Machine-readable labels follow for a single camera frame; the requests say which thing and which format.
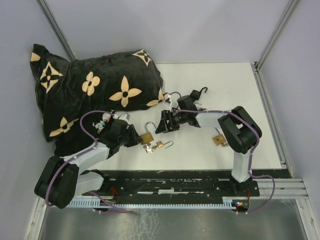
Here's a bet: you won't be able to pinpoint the black floral garment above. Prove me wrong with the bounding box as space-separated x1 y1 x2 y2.
53 109 118 159

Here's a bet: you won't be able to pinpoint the large brass padlock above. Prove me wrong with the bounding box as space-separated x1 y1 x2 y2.
140 121 156 145

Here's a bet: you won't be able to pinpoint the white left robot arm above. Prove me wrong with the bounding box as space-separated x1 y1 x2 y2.
34 119 142 209

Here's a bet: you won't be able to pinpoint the aluminium frame post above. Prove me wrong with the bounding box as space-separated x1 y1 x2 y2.
254 0 301 72
36 0 76 61

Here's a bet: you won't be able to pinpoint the small brass padlock left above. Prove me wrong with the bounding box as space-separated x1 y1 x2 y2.
156 141 174 149

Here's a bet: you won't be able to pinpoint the right aluminium frame post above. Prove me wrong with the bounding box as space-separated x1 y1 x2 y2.
254 0 301 72

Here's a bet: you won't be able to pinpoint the black padlock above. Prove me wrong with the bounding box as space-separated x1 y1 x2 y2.
190 86 208 102

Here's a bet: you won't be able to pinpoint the left aluminium frame post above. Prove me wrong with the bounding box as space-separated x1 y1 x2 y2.
36 0 76 61

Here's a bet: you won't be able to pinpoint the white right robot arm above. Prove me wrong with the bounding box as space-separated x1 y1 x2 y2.
155 95 262 196

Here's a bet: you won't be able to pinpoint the small brass padlock top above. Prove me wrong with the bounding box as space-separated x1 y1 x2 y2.
194 101 206 111

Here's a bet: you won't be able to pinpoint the small brass padlock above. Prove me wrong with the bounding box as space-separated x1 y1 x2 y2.
156 141 174 149
194 101 206 111

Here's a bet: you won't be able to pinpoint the brass padlock long shackle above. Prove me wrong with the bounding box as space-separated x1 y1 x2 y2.
212 128 227 146

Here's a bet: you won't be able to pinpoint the black floral plush pillow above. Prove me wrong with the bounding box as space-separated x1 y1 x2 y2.
30 44 167 142

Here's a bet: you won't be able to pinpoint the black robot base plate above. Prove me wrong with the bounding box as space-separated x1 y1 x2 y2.
82 169 260 204

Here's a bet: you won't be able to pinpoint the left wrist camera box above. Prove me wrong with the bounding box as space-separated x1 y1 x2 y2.
118 112 131 125

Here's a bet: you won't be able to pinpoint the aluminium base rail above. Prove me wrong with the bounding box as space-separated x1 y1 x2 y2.
254 178 309 200

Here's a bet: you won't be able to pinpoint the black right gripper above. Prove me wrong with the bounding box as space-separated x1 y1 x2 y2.
154 110 187 134

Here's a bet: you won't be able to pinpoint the large padlock keys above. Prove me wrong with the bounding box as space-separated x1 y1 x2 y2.
143 143 157 153

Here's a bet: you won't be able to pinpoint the light blue cable duct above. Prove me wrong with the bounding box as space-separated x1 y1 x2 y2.
69 196 250 209

